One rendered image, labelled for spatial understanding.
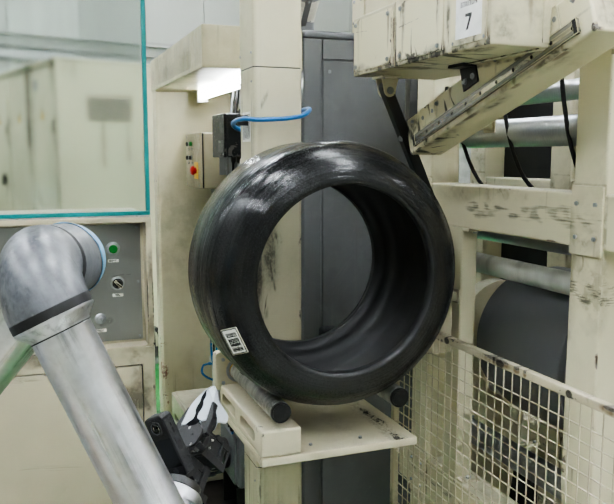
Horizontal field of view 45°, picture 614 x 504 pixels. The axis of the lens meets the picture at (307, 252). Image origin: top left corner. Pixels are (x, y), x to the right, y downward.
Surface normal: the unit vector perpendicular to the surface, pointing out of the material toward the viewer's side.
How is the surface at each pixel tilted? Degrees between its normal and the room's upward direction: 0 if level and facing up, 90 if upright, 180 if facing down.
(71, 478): 92
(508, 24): 90
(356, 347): 46
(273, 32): 90
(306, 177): 80
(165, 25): 90
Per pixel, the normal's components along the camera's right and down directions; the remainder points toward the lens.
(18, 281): -0.27, -0.32
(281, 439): 0.35, 0.12
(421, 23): -0.94, 0.04
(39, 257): 0.19, -0.68
